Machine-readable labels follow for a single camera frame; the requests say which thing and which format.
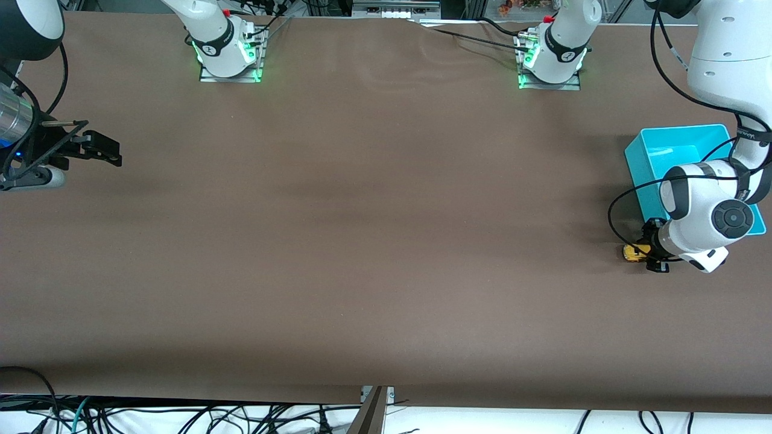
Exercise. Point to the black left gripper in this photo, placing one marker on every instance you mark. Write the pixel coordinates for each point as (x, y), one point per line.
(652, 231)

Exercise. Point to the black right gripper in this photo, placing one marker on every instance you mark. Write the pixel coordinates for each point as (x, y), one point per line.
(37, 142)

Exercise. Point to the yellow beetle toy car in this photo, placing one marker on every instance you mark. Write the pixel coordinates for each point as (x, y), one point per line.
(632, 253)

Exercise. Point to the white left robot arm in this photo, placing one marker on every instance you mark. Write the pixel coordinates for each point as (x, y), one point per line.
(730, 48)

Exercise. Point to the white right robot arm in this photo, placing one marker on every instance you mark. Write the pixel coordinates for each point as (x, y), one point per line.
(214, 42)

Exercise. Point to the turquoise plastic bin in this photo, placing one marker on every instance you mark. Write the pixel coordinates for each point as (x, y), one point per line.
(648, 157)

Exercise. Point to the brown table cover sheet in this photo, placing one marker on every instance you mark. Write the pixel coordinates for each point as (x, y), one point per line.
(362, 241)

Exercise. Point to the orange background objects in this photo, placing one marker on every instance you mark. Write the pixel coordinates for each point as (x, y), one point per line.
(518, 5)

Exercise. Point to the white power strip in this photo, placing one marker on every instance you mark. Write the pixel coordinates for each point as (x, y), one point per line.
(395, 9)

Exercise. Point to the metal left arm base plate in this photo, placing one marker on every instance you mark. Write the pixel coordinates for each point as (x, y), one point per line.
(573, 85)

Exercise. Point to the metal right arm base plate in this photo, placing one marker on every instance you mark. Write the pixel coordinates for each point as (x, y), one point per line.
(260, 60)

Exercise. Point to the aluminium frame post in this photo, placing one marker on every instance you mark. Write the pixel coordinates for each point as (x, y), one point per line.
(369, 416)

